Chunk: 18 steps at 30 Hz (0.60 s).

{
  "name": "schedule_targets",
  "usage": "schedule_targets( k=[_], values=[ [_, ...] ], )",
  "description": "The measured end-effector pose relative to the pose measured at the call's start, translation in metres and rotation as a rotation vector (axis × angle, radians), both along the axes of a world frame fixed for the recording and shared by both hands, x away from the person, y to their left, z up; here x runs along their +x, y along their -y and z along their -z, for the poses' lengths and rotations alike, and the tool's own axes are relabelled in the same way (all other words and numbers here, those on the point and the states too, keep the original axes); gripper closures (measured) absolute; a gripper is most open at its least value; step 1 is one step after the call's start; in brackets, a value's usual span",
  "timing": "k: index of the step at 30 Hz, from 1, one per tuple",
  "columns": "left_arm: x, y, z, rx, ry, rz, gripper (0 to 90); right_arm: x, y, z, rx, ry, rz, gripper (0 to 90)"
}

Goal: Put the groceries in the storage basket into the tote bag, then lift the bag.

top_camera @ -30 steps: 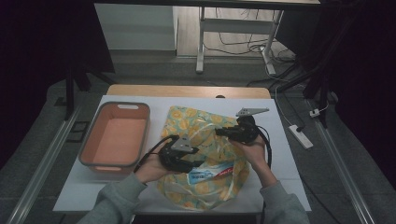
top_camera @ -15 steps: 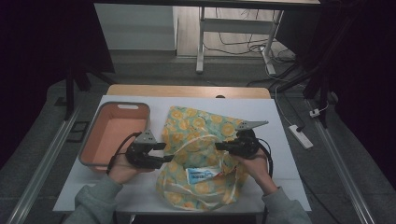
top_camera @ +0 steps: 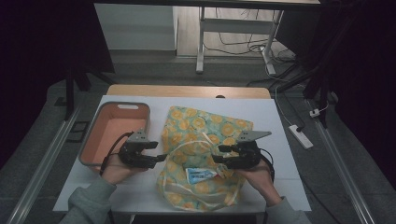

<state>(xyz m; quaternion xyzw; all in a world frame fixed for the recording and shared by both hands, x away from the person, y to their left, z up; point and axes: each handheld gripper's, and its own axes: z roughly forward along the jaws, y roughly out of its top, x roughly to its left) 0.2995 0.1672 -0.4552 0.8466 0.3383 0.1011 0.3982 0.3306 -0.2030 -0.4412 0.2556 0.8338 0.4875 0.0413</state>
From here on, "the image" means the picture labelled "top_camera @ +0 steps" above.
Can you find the white table mat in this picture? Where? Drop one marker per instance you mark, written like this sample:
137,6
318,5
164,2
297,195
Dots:
274,174

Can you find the wooden table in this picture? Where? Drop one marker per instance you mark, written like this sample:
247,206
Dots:
155,90

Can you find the black floor plate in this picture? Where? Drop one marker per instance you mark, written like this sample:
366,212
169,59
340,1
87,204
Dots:
77,131

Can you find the person's left hand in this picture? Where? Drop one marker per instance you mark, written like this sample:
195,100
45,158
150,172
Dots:
116,171

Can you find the black stand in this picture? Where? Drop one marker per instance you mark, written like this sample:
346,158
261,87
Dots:
323,93
70,93

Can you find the pink basket with grey rim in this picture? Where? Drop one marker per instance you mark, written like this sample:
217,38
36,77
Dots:
109,130

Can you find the white desk frame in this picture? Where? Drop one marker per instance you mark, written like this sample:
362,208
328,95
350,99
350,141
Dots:
236,26

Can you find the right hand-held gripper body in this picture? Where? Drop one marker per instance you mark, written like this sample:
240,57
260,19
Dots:
246,155

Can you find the metal floor rail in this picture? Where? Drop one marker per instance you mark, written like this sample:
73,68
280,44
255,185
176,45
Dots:
339,168
46,161

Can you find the small white adapter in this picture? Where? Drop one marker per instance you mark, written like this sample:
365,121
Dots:
314,113

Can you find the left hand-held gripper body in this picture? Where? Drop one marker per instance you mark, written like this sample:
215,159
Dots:
134,154

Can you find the person's right hand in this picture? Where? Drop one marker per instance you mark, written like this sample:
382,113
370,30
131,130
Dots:
260,183

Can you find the orange print cloth tote bag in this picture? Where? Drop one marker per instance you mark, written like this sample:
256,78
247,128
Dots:
193,133

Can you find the white power strip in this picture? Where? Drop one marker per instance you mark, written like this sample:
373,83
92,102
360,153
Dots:
300,136

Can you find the blue and white toothpaste tube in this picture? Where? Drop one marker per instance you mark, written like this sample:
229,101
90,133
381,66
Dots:
200,175

